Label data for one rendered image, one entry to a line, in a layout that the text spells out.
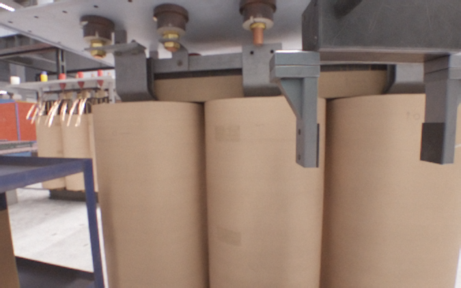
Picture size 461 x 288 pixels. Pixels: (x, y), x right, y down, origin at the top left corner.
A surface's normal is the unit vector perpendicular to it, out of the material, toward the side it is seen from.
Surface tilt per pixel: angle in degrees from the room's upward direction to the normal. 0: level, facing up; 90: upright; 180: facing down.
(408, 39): 90
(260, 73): 90
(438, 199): 90
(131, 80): 90
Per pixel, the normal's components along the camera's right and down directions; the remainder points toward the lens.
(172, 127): 0.45, 0.07
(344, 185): -0.93, 0.04
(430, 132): -1.00, 0.01
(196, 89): -0.17, 0.09
